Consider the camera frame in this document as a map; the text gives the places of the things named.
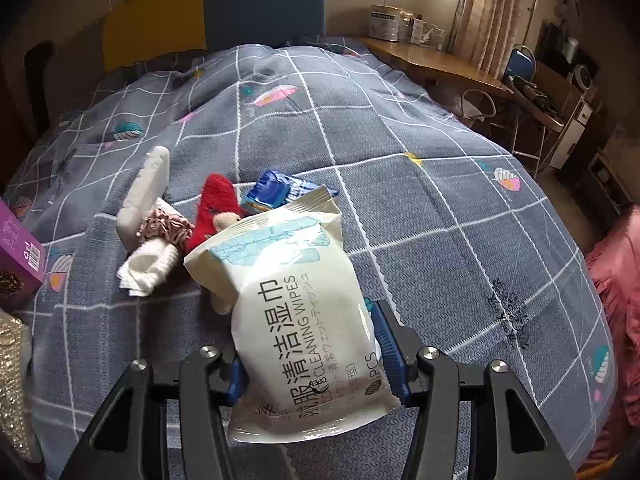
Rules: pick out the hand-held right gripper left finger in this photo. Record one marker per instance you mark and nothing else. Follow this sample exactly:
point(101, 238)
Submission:
point(235, 385)

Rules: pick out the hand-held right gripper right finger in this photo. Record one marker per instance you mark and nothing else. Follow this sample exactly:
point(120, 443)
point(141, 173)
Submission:
point(387, 350)

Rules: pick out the white wet wipes pack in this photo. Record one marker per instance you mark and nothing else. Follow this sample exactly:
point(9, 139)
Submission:
point(280, 285)

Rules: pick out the pink scrunchie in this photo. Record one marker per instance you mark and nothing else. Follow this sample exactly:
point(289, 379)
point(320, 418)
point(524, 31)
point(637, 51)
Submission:
point(165, 225)

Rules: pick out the red plush doll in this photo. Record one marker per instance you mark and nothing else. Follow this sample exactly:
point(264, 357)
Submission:
point(215, 205)

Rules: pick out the grey checked blanket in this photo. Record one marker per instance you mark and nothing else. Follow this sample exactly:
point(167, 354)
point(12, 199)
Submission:
point(400, 185)

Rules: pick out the blue snack packet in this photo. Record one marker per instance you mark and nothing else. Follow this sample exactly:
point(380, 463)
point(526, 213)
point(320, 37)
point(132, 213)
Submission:
point(272, 190)

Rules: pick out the gold embossed tissue box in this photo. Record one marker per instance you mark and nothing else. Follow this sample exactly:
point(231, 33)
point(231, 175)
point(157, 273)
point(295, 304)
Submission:
point(15, 385)

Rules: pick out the pink quilted garment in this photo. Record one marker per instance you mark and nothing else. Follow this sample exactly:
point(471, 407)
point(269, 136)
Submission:
point(620, 310)

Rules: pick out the purple cardboard box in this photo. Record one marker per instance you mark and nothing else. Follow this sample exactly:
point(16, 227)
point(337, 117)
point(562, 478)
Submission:
point(17, 255)

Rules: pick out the white cabinet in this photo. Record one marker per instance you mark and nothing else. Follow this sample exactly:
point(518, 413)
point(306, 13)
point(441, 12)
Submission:
point(570, 135)

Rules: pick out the cluttered folding table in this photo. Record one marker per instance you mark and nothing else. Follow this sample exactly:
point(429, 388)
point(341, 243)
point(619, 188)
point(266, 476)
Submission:
point(537, 102)

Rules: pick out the wooden desk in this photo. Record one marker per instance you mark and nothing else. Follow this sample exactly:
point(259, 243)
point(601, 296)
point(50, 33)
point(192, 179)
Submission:
point(430, 60)

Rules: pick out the blue chair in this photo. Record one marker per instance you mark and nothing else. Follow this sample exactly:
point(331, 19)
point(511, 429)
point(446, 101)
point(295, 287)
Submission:
point(520, 65)

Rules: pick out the white boxes on desk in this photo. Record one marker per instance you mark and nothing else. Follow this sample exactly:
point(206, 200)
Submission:
point(387, 22)

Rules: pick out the white round device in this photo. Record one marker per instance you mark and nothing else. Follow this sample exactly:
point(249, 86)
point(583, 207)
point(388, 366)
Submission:
point(584, 76)

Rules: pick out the pink striped curtain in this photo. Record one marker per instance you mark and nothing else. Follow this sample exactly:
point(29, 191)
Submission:
point(492, 15)

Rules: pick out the grey yellow blue headboard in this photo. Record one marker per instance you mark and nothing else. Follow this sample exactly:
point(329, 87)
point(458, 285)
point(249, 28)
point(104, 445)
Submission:
point(260, 5)

